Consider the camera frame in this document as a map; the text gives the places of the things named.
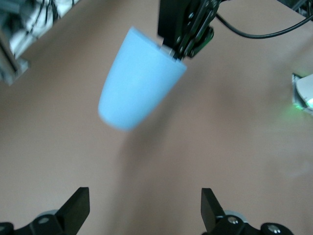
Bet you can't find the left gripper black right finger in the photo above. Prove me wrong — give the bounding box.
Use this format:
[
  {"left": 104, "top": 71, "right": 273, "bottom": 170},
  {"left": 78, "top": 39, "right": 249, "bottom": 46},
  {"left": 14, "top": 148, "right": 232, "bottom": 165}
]
[{"left": 201, "top": 188, "right": 294, "bottom": 235}]

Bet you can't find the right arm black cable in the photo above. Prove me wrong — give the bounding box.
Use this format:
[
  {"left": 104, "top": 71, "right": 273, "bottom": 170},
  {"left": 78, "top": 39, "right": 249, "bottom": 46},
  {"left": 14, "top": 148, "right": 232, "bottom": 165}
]
[{"left": 215, "top": 13, "right": 313, "bottom": 39}]

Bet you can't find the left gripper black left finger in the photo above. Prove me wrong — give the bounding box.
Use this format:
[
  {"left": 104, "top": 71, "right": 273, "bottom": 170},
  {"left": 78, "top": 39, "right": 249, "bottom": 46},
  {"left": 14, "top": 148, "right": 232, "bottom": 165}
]
[{"left": 0, "top": 187, "right": 90, "bottom": 235}]

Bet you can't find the aluminium frame profile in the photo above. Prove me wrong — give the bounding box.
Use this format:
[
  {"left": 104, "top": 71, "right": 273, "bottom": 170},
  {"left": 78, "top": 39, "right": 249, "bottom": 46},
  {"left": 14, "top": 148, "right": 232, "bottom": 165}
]
[{"left": 0, "top": 31, "right": 31, "bottom": 87}]

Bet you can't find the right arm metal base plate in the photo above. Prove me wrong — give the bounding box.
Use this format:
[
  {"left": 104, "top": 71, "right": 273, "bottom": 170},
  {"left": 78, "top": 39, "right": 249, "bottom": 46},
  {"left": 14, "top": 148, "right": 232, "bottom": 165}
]
[{"left": 291, "top": 72, "right": 313, "bottom": 113}]

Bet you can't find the light blue plastic cup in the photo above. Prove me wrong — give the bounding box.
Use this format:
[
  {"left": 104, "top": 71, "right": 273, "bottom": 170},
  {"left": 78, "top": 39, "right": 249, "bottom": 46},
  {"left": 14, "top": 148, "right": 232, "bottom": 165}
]
[{"left": 97, "top": 25, "right": 188, "bottom": 133}]

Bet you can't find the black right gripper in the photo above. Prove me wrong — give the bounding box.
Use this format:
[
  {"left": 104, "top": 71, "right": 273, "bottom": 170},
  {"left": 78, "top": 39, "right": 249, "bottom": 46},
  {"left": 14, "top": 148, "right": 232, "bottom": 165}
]
[{"left": 157, "top": 0, "right": 221, "bottom": 61}]

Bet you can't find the aluminium frame corner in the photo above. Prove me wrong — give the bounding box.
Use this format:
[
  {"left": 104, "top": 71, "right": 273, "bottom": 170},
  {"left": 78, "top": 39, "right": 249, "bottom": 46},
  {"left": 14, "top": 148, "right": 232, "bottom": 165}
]
[{"left": 292, "top": 0, "right": 313, "bottom": 19}]

